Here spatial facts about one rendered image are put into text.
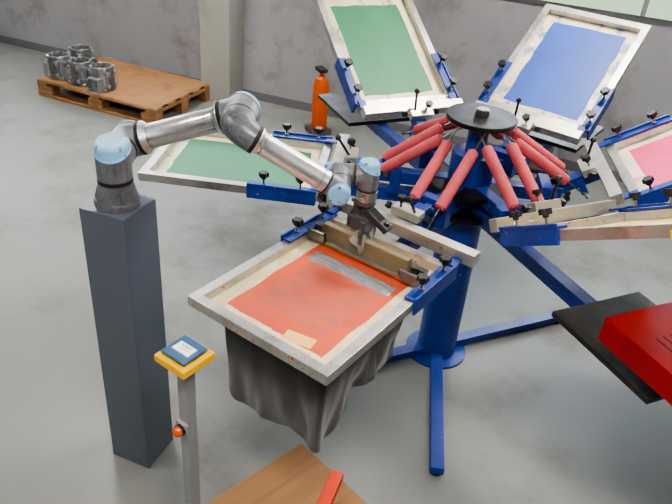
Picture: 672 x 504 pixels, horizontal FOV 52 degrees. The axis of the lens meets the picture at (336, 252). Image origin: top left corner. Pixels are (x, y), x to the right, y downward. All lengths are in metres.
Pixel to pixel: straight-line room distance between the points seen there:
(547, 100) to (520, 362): 1.38
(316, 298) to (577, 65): 2.18
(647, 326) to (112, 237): 1.74
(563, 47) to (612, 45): 0.25
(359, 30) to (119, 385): 2.24
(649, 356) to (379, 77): 2.13
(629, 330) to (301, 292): 1.06
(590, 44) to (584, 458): 2.15
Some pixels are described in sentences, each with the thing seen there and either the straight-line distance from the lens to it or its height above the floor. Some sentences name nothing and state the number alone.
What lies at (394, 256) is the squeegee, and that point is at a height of 1.05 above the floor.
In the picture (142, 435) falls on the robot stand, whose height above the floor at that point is 0.19.
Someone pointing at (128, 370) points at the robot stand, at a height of 0.53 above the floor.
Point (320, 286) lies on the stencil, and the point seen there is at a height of 0.96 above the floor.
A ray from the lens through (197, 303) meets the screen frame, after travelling 2.30.
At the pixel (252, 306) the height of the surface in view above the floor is 0.96.
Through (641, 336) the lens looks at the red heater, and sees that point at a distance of 2.29.
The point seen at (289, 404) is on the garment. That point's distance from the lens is 2.40.
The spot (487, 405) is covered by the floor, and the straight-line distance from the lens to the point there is 3.51.
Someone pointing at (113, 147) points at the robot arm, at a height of 1.42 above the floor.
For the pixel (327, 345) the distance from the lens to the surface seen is 2.19.
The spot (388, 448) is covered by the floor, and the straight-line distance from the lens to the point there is 3.20.
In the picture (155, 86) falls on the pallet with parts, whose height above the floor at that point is 0.16.
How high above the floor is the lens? 2.37
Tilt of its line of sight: 32 degrees down
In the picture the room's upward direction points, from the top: 5 degrees clockwise
